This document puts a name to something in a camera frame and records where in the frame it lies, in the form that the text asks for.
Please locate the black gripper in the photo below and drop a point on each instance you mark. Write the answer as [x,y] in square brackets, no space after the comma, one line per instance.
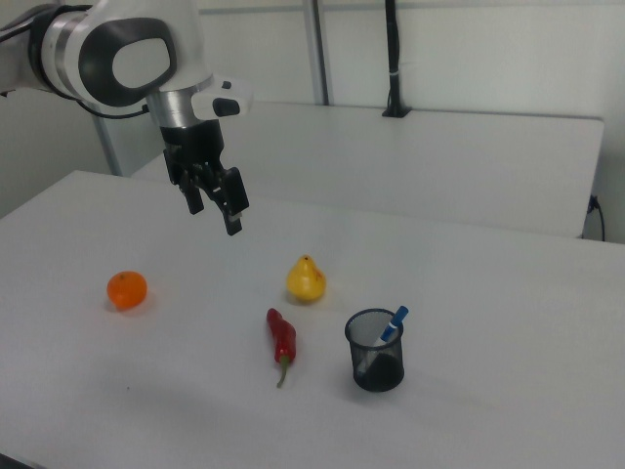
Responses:
[193,144]

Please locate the blue white marker pen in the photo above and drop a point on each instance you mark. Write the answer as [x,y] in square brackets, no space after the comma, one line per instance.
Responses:
[393,325]

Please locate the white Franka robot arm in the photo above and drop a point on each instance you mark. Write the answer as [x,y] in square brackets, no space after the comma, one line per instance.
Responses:
[132,63]

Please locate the black mesh pen cup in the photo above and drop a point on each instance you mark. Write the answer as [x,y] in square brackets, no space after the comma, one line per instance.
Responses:
[386,372]

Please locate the yellow pear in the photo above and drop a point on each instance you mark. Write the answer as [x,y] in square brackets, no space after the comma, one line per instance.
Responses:
[305,283]

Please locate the orange tangerine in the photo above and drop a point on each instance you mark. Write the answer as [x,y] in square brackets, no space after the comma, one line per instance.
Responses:
[127,290]

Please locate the red chili pepper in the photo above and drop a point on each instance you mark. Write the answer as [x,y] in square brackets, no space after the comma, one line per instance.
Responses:
[282,339]

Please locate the white side table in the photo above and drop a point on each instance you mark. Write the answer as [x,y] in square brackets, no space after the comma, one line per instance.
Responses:
[415,161]

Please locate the black pole with base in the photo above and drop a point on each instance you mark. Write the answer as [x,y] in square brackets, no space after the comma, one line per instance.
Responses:
[394,58]

